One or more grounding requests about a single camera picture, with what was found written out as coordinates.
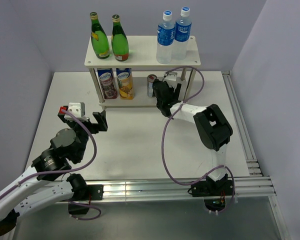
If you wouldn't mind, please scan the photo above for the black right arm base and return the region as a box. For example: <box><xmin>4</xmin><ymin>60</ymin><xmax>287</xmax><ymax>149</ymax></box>
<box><xmin>187</xmin><ymin>175</ymin><xmax>235</xmax><ymax>212</ymax></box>

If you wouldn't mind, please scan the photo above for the white two-tier wooden shelf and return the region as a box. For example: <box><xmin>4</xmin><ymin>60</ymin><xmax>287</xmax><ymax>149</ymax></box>
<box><xmin>84</xmin><ymin>35</ymin><xmax>201</xmax><ymax>110</ymax></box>

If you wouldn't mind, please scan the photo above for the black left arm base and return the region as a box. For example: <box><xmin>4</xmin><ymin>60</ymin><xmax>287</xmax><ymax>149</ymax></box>
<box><xmin>67</xmin><ymin>184</ymin><xmax>104</xmax><ymax>217</ymax></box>

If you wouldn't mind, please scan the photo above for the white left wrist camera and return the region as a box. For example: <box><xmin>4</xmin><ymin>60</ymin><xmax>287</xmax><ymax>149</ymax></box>
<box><xmin>58</xmin><ymin>102</ymin><xmax>89</xmax><ymax>123</ymax></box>

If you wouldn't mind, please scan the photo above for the green glass bottle orange label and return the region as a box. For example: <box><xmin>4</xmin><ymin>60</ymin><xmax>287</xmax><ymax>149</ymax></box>
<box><xmin>111</xmin><ymin>14</ymin><xmax>129</xmax><ymax>62</ymax></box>

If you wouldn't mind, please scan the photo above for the silver can red tab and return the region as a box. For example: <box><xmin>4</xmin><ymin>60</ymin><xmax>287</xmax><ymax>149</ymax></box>
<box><xmin>147</xmin><ymin>74</ymin><xmax>157</xmax><ymax>98</ymax></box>

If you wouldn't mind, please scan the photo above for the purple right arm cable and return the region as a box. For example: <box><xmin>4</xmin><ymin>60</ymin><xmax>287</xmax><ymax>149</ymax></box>
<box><xmin>161</xmin><ymin>65</ymin><xmax>236</xmax><ymax>213</ymax></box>

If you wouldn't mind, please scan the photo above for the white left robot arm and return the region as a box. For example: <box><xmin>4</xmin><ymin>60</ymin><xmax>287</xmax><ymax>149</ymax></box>
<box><xmin>0</xmin><ymin>106</ymin><xmax>108</xmax><ymax>237</ymax></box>

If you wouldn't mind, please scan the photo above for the blue label water bottle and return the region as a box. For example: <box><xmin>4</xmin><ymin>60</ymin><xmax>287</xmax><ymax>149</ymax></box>
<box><xmin>156</xmin><ymin>10</ymin><xmax>175</xmax><ymax>64</ymax></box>
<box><xmin>172</xmin><ymin>6</ymin><xmax>192</xmax><ymax>60</ymax></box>

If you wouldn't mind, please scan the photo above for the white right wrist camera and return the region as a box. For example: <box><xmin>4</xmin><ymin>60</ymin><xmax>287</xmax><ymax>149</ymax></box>
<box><xmin>162</xmin><ymin>71</ymin><xmax>178</xmax><ymax>88</ymax></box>

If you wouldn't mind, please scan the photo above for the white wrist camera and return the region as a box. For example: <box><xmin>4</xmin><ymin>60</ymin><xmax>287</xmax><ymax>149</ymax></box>
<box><xmin>162</xmin><ymin>71</ymin><xmax>178</xmax><ymax>88</ymax></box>
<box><xmin>58</xmin><ymin>102</ymin><xmax>89</xmax><ymax>123</ymax></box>

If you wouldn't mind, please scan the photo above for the aluminium frame rail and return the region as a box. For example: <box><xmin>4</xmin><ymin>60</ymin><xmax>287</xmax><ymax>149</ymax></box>
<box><xmin>4</xmin><ymin>70</ymin><xmax>291</xmax><ymax>240</ymax></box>

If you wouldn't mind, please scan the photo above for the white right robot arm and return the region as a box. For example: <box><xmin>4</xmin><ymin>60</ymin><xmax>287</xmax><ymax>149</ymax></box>
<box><xmin>152</xmin><ymin>79</ymin><xmax>233</xmax><ymax>195</ymax></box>

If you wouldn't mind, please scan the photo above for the grape juice carton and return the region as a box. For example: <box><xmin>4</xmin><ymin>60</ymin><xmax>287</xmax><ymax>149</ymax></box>
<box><xmin>97</xmin><ymin>68</ymin><xmax>118</xmax><ymax>99</ymax></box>

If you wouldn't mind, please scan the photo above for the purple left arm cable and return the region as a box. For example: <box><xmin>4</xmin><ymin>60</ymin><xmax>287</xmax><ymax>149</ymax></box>
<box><xmin>0</xmin><ymin>109</ymin><xmax>103</xmax><ymax>221</ymax></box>

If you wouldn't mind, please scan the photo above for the pineapple juice carton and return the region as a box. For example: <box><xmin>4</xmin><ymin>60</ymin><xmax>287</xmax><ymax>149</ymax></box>
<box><xmin>116</xmin><ymin>68</ymin><xmax>134</xmax><ymax>100</ymax></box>

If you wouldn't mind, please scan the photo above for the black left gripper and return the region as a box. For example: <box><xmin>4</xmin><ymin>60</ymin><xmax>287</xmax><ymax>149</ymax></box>
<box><xmin>59</xmin><ymin>109</ymin><xmax>107</xmax><ymax>160</ymax></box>

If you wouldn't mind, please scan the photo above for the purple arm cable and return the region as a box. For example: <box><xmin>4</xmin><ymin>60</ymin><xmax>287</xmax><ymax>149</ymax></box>
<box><xmin>0</xmin><ymin>109</ymin><xmax>103</xmax><ymax>221</ymax></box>
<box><xmin>161</xmin><ymin>65</ymin><xmax>236</xmax><ymax>213</ymax></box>

